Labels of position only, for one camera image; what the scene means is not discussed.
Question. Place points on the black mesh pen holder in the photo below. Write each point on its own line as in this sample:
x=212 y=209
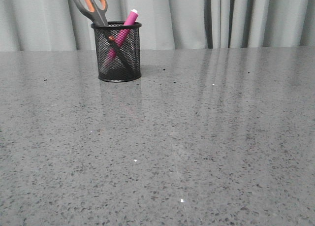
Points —
x=118 y=51

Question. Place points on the pink pen white cap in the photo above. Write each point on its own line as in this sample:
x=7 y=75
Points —
x=128 y=24

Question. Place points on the grey curtain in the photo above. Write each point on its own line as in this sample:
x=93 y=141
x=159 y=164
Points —
x=54 y=25

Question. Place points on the grey orange scissors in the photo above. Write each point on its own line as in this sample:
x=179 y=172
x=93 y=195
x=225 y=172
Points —
x=95 y=10

